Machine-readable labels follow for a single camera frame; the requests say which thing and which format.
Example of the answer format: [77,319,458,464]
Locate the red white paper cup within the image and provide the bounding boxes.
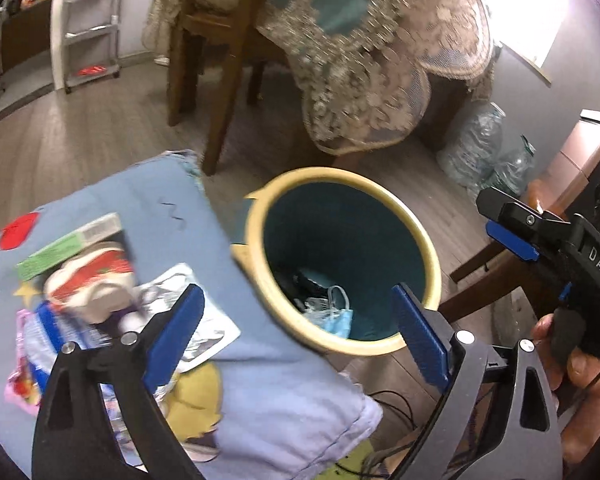
[44,242,135,324]

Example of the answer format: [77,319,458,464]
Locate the yellow rimmed teal trash bin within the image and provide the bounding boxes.
[230,167,442,356]

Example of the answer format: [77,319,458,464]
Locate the blue face mask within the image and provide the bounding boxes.
[294,285,353,339]

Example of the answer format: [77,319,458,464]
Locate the teal lace tablecloth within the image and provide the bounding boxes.
[142,0,495,155]

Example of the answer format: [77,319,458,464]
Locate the green white cardboard box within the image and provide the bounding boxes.
[16,212,123,282]

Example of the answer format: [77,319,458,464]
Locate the person's right hand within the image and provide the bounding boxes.
[531,314,600,466]

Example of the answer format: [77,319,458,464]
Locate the blue cartoon cushion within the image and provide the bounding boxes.
[0,152,382,479]

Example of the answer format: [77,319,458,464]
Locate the wooden dining chair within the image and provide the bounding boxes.
[166,0,287,176]

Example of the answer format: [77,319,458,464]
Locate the silver foil mask packet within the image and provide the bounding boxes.
[136,263,240,380]

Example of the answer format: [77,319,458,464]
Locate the black cable on floor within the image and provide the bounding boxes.
[329,389,432,480]

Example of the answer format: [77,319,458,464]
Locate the grey rolling shelf cart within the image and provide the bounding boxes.
[59,0,122,94]

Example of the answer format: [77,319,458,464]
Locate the dark wooden chair right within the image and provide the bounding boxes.
[438,242,550,323]

